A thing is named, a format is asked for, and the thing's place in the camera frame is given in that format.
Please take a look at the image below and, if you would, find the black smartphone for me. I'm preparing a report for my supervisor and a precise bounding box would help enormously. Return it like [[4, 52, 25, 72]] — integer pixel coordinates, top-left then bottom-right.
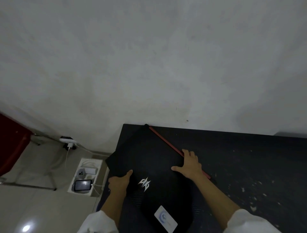
[[74, 179, 93, 192]]

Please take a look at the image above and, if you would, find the person's right forearm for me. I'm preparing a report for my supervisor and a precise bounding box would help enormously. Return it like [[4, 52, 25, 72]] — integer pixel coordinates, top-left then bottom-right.
[[192, 173, 241, 229]]

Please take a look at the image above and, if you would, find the coiled white cable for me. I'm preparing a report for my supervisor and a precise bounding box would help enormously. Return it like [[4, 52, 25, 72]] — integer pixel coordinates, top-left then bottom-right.
[[81, 160, 97, 169]]

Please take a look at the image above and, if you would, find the white phone cable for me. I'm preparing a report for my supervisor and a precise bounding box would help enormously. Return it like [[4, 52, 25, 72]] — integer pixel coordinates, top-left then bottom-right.
[[92, 183, 105, 197]]

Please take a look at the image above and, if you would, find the white sleeve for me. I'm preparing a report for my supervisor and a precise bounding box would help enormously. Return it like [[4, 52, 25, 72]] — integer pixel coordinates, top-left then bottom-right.
[[223, 209, 282, 233], [77, 210, 119, 233]]

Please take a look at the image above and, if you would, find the white left sleeve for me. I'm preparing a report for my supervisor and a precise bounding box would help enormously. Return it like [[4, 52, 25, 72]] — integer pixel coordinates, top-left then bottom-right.
[[77, 210, 119, 233]]

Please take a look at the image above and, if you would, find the white open box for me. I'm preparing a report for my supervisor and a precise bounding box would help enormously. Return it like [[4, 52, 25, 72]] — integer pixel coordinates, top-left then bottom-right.
[[67, 157, 103, 198]]

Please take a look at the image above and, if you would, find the white right sleeve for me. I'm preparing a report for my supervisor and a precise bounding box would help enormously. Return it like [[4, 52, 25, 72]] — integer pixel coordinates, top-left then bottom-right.
[[223, 209, 282, 233]]

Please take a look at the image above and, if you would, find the white power strip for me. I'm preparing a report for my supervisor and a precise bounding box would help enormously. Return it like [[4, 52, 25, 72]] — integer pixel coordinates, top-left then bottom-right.
[[59, 136, 79, 151]]

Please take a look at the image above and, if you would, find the red chair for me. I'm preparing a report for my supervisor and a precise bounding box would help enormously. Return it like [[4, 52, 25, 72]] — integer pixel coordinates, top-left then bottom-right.
[[0, 112, 57, 191]]

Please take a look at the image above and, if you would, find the person's left hand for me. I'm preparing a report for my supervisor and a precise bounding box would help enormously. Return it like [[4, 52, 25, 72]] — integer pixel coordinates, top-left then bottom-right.
[[108, 170, 134, 200]]

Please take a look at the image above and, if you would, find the person's left forearm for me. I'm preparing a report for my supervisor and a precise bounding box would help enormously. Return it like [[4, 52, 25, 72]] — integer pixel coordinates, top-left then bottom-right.
[[100, 193, 128, 228]]

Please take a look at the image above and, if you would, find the black laptop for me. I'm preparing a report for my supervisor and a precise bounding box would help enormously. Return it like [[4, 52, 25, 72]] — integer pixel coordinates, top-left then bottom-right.
[[105, 124, 212, 233]]

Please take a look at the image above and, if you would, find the person's right hand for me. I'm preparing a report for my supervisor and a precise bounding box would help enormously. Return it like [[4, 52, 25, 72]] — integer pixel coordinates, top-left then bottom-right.
[[171, 149, 204, 179]]

